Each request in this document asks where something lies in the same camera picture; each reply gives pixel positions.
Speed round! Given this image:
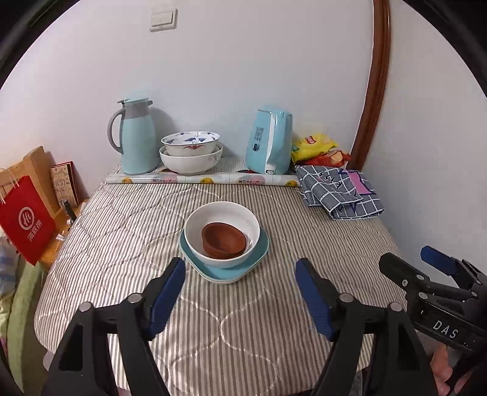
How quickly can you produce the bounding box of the red and blue patterned bowl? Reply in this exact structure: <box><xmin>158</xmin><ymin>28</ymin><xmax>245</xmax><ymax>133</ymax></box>
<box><xmin>160</xmin><ymin>130</ymin><xmax>221</xmax><ymax>157</ymax></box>

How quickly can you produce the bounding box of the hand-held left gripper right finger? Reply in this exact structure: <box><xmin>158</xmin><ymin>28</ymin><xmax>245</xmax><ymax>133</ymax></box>
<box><xmin>295</xmin><ymin>258</ymin><xmax>442</xmax><ymax>396</ymax></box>

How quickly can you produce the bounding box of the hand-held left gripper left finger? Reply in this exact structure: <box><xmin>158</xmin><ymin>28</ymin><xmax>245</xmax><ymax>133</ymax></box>
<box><xmin>40</xmin><ymin>257</ymin><xmax>186</xmax><ymax>396</ymax></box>

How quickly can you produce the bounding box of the light blue electric kettle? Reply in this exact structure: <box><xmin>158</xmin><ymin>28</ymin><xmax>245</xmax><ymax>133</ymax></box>
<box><xmin>245</xmin><ymin>106</ymin><xmax>293</xmax><ymax>176</ymax></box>

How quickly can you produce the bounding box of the person's right hand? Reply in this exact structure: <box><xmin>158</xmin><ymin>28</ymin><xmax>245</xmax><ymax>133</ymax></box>
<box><xmin>430</xmin><ymin>345</ymin><xmax>458</xmax><ymax>396</ymax></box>

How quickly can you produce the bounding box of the fruit print rolled tablecloth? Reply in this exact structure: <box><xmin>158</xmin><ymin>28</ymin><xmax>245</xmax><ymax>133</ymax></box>
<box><xmin>106</xmin><ymin>156</ymin><xmax>299</xmax><ymax>188</ymax></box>

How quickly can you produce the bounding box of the brown patterned box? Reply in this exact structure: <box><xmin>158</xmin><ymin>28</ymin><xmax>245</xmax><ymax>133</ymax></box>
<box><xmin>51</xmin><ymin>161</ymin><xmax>80</xmax><ymax>208</ymax></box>

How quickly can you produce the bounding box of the light blue thermos jug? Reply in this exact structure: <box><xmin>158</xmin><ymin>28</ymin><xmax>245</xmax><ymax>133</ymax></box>
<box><xmin>107</xmin><ymin>90</ymin><xmax>160</xmax><ymax>176</ymax></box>

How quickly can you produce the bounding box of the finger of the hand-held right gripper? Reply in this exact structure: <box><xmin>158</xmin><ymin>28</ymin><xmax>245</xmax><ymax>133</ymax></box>
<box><xmin>420</xmin><ymin>246</ymin><xmax>487</xmax><ymax>295</ymax></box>
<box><xmin>378</xmin><ymin>252</ymin><xmax>462</xmax><ymax>302</ymax></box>

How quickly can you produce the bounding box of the brown bowl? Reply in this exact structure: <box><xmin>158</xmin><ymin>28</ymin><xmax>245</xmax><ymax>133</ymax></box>
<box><xmin>201</xmin><ymin>222</ymin><xmax>248</xmax><ymax>258</ymax></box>

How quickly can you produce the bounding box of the grey checked folded cloth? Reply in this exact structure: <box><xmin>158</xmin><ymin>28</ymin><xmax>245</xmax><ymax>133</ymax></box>
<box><xmin>296</xmin><ymin>164</ymin><xmax>386</xmax><ymax>221</ymax></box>

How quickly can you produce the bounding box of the plain white bowl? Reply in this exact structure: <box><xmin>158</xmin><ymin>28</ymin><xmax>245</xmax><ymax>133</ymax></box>
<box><xmin>184</xmin><ymin>201</ymin><xmax>261</xmax><ymax>270</ymax></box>

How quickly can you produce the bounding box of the large white porcelain bowl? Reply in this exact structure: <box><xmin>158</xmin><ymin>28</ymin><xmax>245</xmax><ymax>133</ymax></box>
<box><xmin>159</xmin><ymin>143</ymin><xmax>224</xmax><ymax>176</ymax></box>

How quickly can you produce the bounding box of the green cloth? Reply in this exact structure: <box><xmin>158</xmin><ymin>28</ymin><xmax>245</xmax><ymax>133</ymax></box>
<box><xmin>8</xmin><ymin>259</ymin><xmax>48</xmax><ymax>389</ymax></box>

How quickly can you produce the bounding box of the red paper bag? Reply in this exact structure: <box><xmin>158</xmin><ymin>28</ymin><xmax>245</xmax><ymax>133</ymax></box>
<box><xmin>0</xmin><ymin>168</ymin><xmax>58</xmax><ymax>266</ymax></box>

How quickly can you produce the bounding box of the brown wooden door frame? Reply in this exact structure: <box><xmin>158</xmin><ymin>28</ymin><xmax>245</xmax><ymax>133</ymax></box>
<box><xmin>352</xmin><ymin>0</ymin><xmax>392</xmax><ymax>172</ymax></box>

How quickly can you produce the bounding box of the white wall switch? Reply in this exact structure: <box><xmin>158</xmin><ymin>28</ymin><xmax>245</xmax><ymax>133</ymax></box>
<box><xmin>149</xmin><ymin>8</ymin><xmax>178</xmax><ymax>33</ymax></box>

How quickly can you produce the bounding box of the teal plate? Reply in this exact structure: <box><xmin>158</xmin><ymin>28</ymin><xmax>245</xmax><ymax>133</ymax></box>
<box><xmin>179</xmin><ymin>225</ymin><xmax>271</xmax><ymax>281</ymax></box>

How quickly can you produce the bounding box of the striped quilted cover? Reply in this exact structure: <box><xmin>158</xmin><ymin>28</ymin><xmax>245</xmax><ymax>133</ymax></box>
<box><xmin>33</xmin><ymin>156</ymin><xmax>412</xmax><ymax>393</ymax></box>

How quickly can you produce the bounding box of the red snack packet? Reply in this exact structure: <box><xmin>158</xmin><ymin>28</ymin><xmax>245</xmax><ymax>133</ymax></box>
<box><xmin>304</xmin><ymin>150</ymin><xmax>351</xmax><ymax>168</ymax></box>

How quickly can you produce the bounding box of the yellow snack packet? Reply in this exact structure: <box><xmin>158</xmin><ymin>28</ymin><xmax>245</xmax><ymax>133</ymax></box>
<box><xmin>291</xmin><ymin>134</ymin><xmax>339</xmax><ymax>163</ymax></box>

